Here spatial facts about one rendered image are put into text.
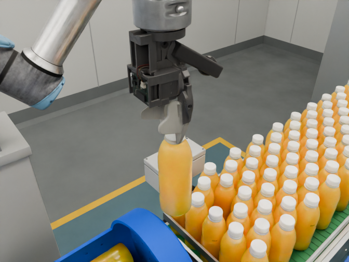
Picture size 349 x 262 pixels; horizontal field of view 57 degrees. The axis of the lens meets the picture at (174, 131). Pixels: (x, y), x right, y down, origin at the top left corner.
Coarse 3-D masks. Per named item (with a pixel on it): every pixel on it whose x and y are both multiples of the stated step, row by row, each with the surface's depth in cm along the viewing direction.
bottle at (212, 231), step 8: (208, 216) 90; (208, 224) 89; (216, 224) 89; (224, 224) 90; (208, 232) 90; (216, 232) 89; (224, 232) 90; (208, 240) 91; (216, 240) 90; (208, 248) 93; (216, 248) 92; (200, 256) 98; (216, 256) 94
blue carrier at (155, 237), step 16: (112, 224) 78; (128, 224) 70; (144, 224) 69; (160, 224) 69; (96, 240) 78; (112, 240) 83; (128, 240) 87; (144, 240) 65; (160, 240) 66; (176, 240) 66; (64, 256) 74; (80, 256) 77; (96, 256) 81; (144, 256) 85; (160, 256) 64; (176, 256) 65
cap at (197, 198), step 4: (196, 192) 94; (200, 192) 94; (192, 196) 93; (196, 196) 93; (200, 196) 93; (192, 200) 92; (196, 200) 92; (200, 200) 92; (196, 204) 92; (200, 204) 93
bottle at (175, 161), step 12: (168, 144) 62; (180, 144) 62; (168, 156) 61; (180, 156) 61; (192, 156) 64; (168, 168) 62; (180, 168) 62; (168, 180) 64; (180, 180) 64; (168, 192) 66; (180, 192) 65; (168, 204) 67; (180, 204) 67
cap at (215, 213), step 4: (212, 208) 89; (216, 208) 89; (220, 208) 89; (212, 212) 88; (216, 212) 88; (220, 212) 88; (212, 216) 87; (216, 216) 87; (220, 216) 87; (216, 220) 88
